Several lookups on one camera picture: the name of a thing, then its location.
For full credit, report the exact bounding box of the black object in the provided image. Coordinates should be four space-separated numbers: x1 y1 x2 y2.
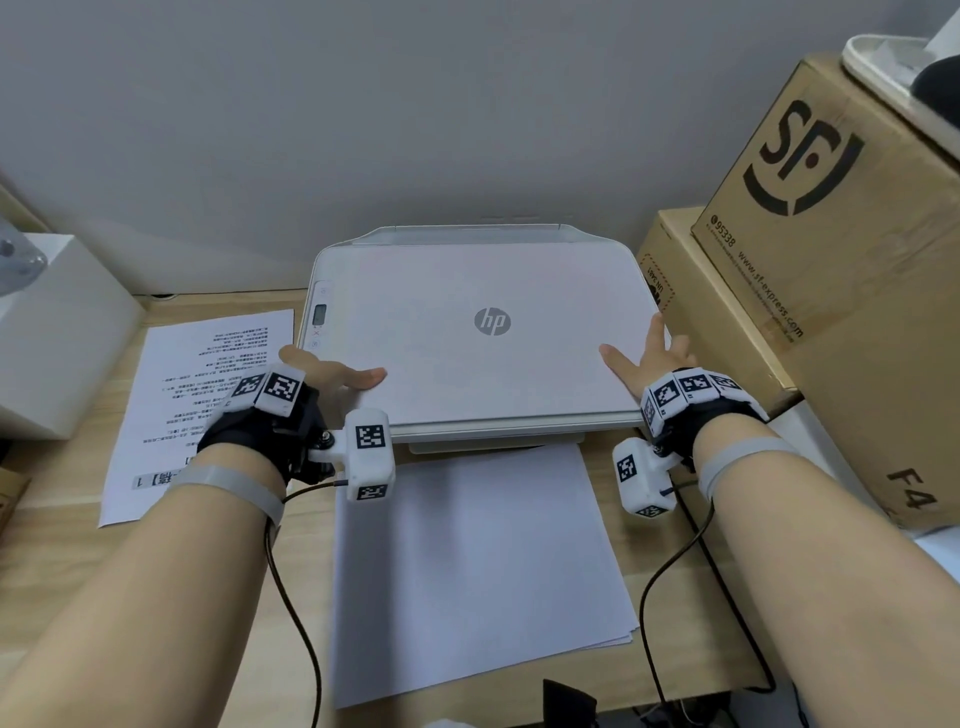
540 678 601 728

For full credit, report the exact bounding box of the low brown cardboard box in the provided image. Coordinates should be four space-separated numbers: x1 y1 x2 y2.
635 207 801 421

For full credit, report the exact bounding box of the large printed cardboard box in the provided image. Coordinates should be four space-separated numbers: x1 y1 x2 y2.
689 51 960 532

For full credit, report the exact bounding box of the person's left forearm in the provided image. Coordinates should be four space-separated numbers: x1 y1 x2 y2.
0 465 288 728

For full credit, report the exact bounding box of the grey plastic object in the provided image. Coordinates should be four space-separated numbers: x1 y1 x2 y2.
0 219 49 299

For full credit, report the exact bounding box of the person's right forearm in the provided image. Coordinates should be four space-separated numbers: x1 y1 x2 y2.
693 441 960 728

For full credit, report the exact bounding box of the stack of blank white paper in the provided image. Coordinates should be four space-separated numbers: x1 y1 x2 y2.
330 441 640 711

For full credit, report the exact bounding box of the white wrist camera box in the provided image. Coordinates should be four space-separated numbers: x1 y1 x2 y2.
612 438 678 520
309 408 398 505

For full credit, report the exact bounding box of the printed paper sheet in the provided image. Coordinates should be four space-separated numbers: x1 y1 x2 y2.
98 308 296 530

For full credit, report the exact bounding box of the person's left hand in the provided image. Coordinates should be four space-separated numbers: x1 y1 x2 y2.
196 345 388 490

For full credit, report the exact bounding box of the white slipper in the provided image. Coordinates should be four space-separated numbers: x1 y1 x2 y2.
840 33 960 163

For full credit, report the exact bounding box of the white flatbed printer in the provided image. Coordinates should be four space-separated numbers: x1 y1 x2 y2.
296 223 669 456

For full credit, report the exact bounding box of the grey wristband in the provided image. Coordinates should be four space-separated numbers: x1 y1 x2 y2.
162 464 288 526
697 438 802 502

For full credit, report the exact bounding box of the person's right hand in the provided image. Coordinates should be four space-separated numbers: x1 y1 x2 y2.
599 312 771 471

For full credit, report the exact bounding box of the black camera cable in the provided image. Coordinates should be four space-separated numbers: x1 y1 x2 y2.
262 480 354 728
636 483 778 710

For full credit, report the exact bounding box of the white marker tag plate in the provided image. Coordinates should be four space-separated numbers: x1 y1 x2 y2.
222 363 306 418
639 366 771 441

